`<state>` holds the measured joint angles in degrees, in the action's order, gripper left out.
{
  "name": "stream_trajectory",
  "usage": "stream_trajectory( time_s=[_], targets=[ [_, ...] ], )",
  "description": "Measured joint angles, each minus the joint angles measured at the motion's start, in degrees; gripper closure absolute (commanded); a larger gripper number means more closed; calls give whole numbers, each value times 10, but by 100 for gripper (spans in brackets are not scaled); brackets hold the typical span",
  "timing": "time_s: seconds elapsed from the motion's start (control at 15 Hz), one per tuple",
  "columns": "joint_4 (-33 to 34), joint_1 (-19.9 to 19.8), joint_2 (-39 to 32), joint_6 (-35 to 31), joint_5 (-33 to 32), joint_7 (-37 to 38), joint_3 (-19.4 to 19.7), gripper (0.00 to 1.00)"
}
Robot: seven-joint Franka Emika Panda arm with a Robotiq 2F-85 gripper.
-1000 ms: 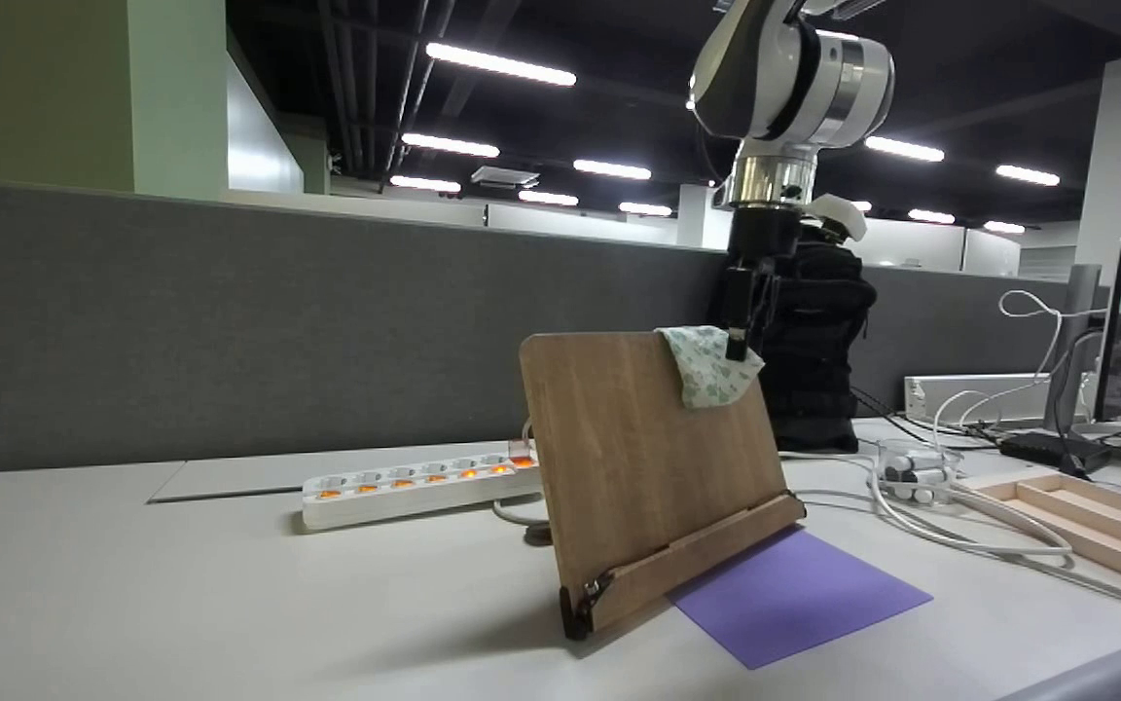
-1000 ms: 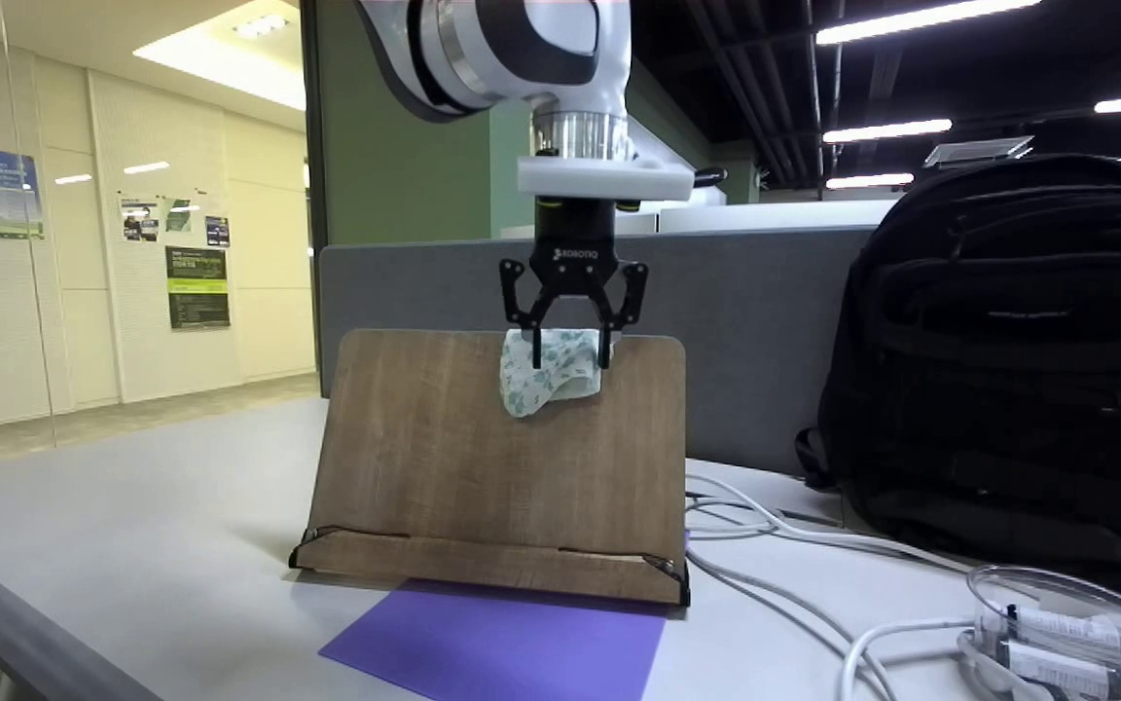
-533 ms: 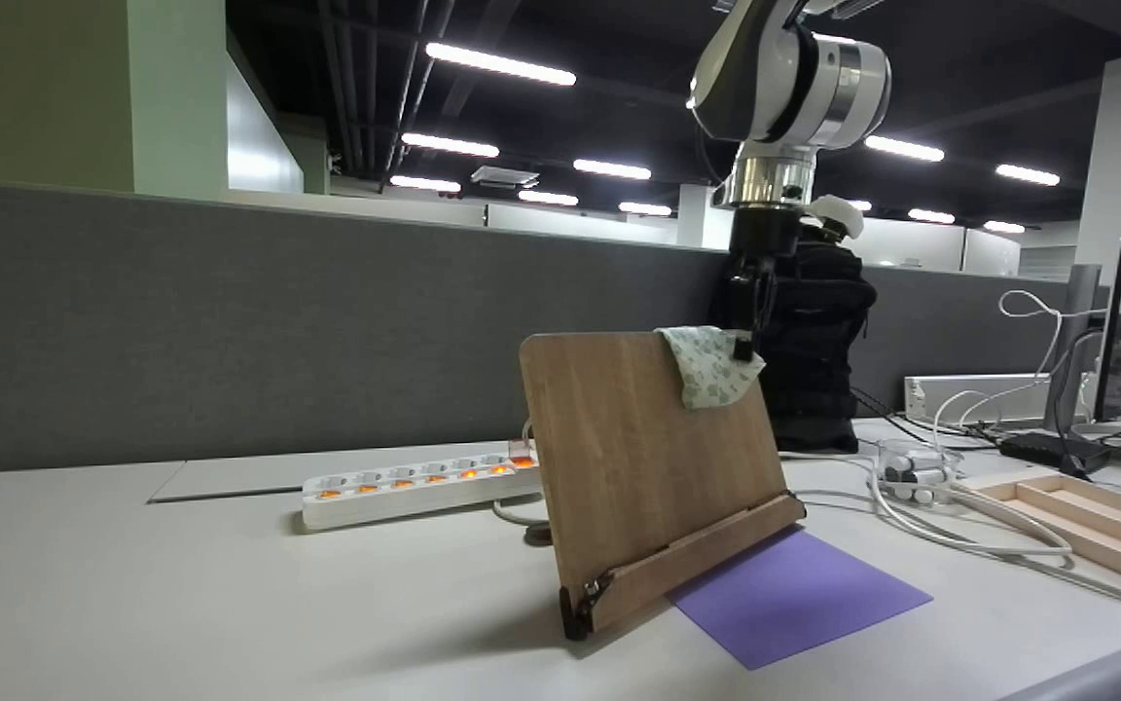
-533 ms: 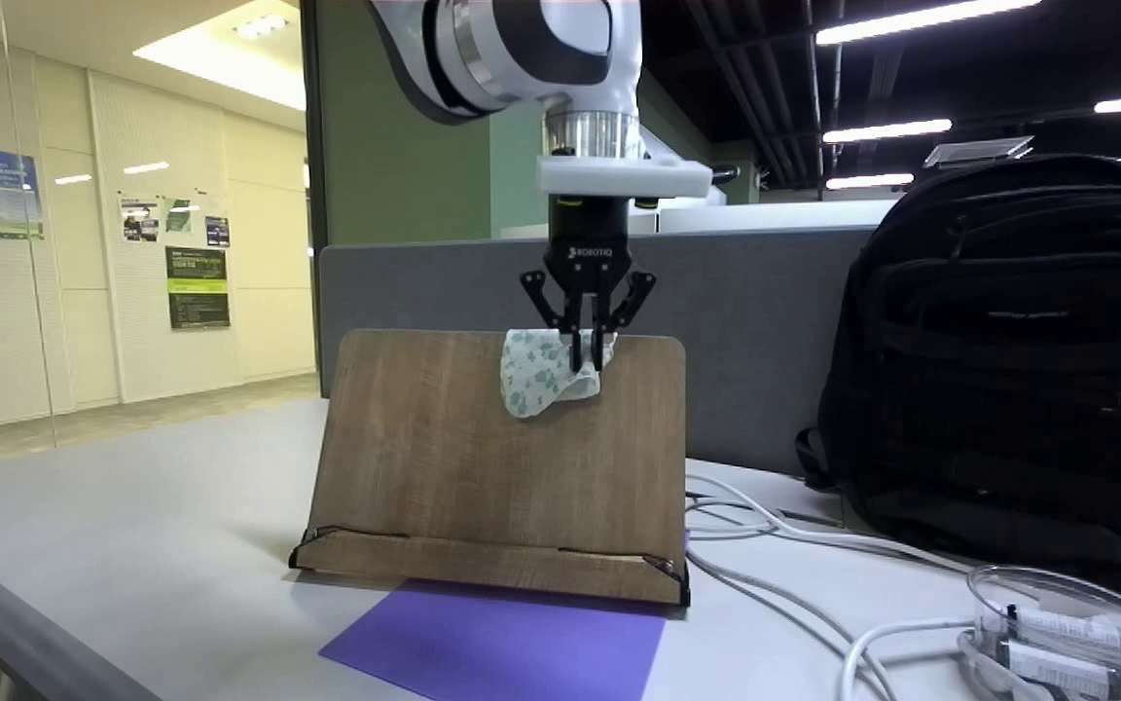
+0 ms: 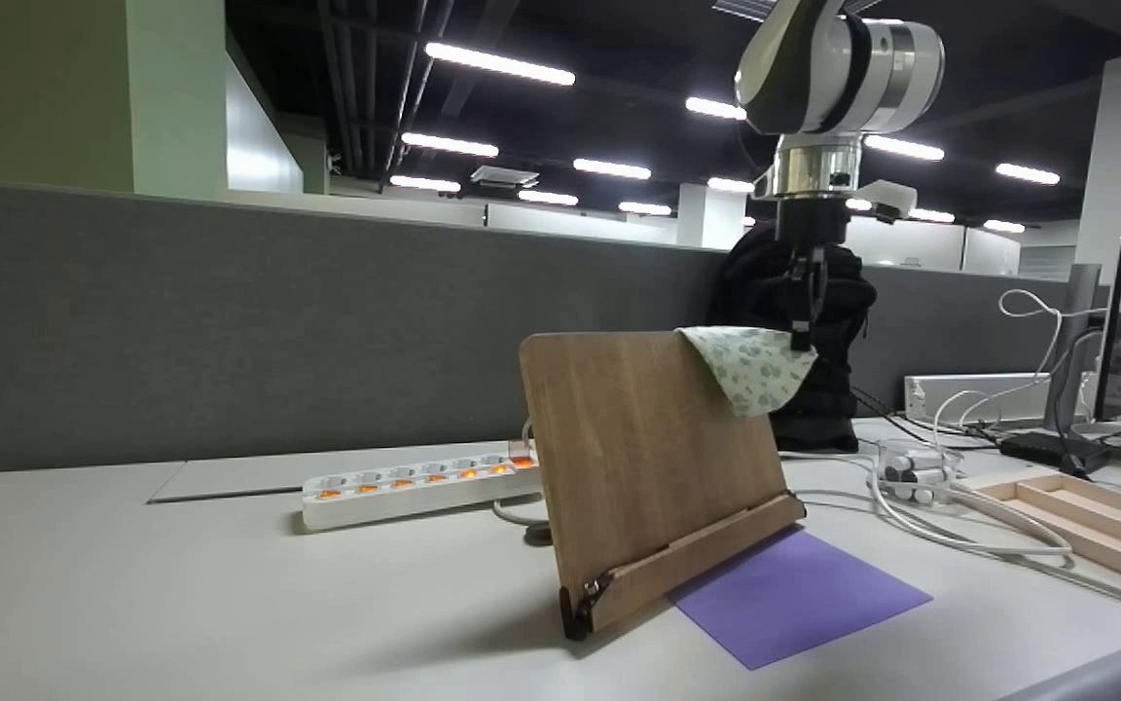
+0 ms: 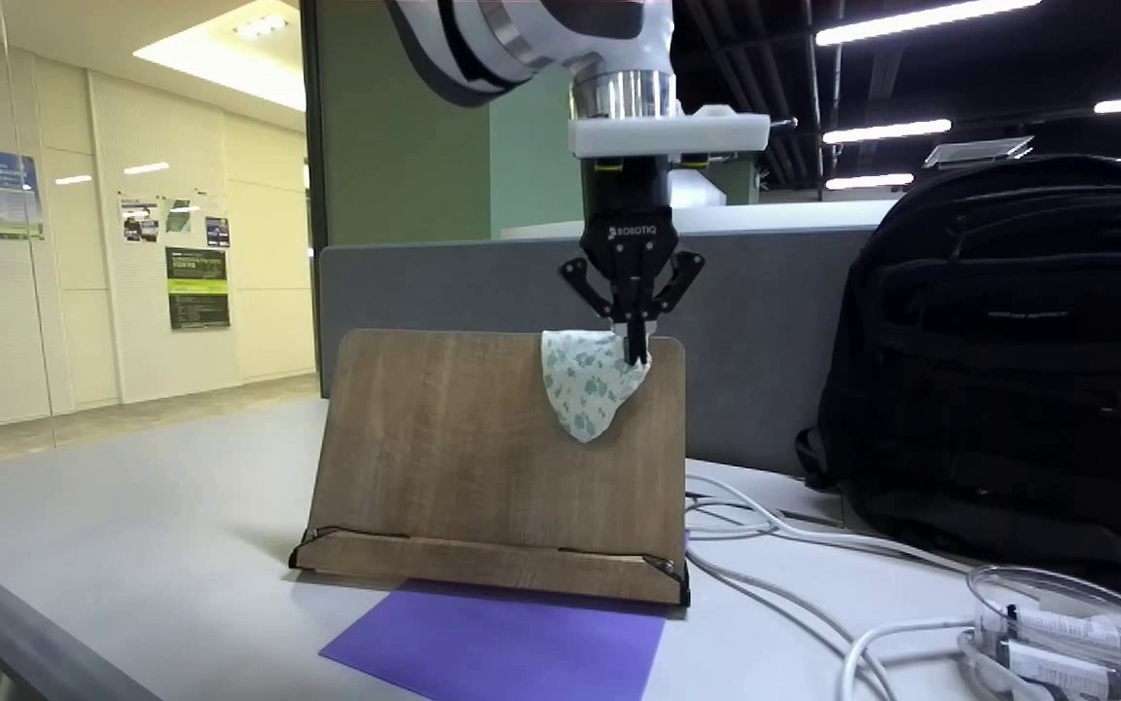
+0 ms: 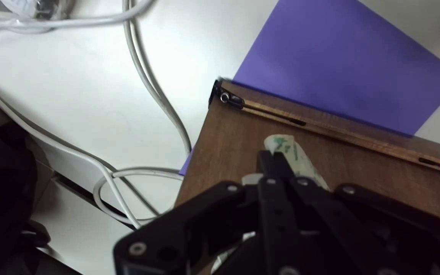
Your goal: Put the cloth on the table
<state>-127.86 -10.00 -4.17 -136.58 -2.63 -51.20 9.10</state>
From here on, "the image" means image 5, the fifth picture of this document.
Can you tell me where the white cable bundle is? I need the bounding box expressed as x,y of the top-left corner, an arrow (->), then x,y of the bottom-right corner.
788,444 -> 1081,577

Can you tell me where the thin black cable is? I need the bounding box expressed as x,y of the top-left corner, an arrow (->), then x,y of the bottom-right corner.
490,499 -> 557,546

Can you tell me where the white plug adapter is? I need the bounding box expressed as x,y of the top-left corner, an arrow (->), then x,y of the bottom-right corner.
879,452 -> 957,505

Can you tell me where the white looped cable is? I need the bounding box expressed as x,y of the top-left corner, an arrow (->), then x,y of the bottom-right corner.
995,286 -> 1110,381

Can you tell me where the floral patterned cloth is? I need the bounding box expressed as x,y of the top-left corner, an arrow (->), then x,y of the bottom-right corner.
671,322 -> 819,421

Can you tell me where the grey desk partition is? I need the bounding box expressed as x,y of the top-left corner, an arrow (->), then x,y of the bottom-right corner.
0,176 -> 1110,477

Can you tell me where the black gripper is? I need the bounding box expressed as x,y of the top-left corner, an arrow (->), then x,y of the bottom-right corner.
745,190 -> 857,356

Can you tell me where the wooden book stand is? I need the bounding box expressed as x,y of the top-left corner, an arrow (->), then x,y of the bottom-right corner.
512,326 -> 809,643

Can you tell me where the grey monitor stand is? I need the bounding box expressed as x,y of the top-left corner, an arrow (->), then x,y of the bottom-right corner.
995,263 -> 1117,478

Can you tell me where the long ceiling light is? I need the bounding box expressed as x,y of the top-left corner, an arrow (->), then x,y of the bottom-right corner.
418,38 -> 581,89

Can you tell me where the white rectangular box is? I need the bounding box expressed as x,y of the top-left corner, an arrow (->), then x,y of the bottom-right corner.
897,370 -> 1057,429

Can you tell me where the purple paper sheet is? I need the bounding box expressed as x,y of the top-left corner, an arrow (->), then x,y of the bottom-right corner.
666,524 -> 937,673

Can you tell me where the grey power strip cable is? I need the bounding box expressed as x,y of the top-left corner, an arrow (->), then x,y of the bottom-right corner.
145,483 -> 308,505

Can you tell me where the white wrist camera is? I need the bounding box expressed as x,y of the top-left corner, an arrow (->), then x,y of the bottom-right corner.
845,176 -> 921,224

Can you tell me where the white power strip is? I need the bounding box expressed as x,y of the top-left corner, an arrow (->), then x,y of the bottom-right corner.
295,439 -> 546,534

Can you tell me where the wooden frame tray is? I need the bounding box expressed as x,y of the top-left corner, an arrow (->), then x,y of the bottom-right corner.
974,473 -> 1121,603

